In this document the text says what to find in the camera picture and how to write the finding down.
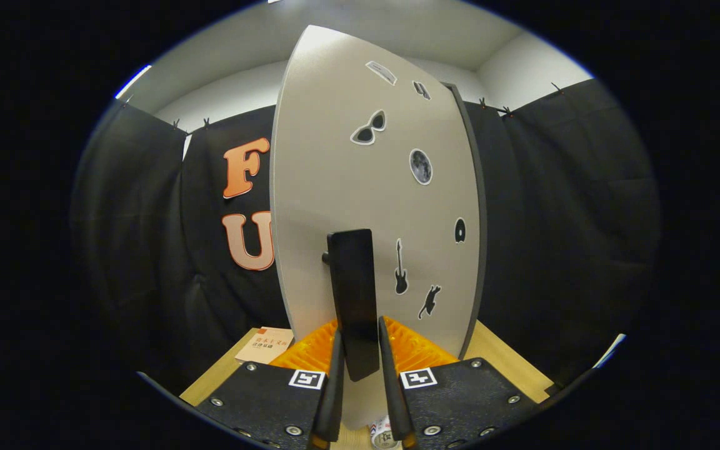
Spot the beige shoe cabinet door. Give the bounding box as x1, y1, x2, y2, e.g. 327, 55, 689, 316
269, 25, 481, 432

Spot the white and green object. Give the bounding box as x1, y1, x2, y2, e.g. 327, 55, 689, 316
592, 333, 626, 369

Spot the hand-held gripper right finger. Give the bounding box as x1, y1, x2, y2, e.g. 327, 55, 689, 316
377, 316, 539, 450

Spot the narrow ceiling light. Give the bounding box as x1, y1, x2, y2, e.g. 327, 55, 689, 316
114, 64, 153, 101

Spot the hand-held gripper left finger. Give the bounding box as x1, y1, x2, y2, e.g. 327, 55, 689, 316
194, 316, 345, 450

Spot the white canvas shoe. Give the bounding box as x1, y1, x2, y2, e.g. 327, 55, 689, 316
369, 416, 401, 450

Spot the black door handle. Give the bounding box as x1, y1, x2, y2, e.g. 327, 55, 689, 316
322, 229, 381, 382

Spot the beige book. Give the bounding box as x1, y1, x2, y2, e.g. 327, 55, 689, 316
235, 326, 295, 364

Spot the black backdrop cloth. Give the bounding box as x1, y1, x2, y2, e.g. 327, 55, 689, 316
69, 78, 661, 391

